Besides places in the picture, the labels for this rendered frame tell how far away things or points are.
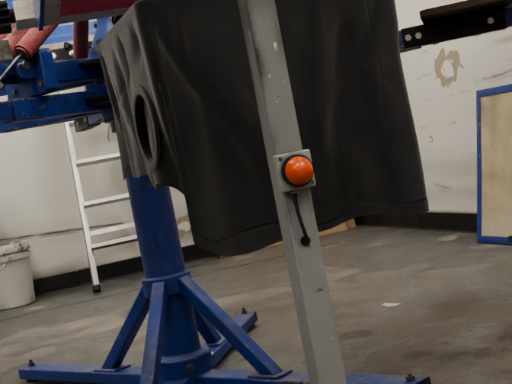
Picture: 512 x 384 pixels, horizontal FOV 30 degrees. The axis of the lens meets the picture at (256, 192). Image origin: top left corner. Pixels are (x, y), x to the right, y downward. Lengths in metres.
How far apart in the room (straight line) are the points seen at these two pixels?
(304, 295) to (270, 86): 0.28
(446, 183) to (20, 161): 2.61
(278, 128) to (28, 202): 4.92
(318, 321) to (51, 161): 4.94
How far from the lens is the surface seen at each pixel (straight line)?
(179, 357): 2.88
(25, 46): 2.60
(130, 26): 1.61
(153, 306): 2.79
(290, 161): 1.24
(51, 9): 2.15
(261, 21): 1.28
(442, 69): 5.21
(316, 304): 1.29
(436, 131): 5.37
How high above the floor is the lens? 0.70
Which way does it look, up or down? 3 degrees down
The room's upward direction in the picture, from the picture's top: 11 degrees counter-clockwise
